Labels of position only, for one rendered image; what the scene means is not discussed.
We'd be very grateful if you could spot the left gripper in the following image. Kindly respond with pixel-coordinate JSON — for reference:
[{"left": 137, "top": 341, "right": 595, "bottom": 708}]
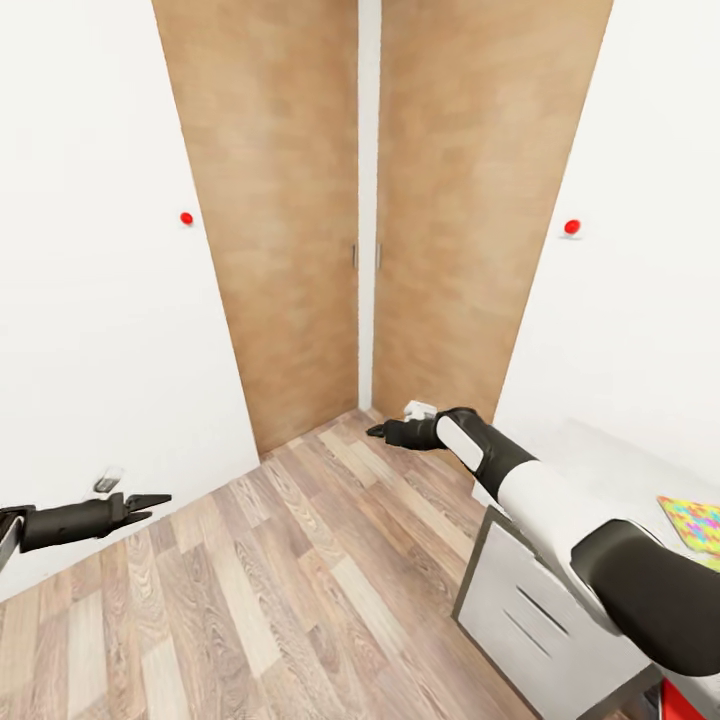
[{"left": 54, "top": 492, "right": 173, "bottom": 546}]

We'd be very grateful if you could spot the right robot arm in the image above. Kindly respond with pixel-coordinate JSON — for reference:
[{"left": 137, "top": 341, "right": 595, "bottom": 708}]
[{"left": 366, "top": 401, "right": 720, "bottom": 720}]

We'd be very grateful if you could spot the jigsaw puzzle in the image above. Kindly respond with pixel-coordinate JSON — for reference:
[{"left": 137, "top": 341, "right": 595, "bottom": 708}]
[{"left": 655, "top": 496, "right": 720, "bottom": 570}]

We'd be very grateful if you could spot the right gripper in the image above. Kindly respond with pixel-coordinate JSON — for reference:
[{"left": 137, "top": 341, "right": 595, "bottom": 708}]
[{"left": 366, "top": 419, "right": 426, "bottom": 451}]

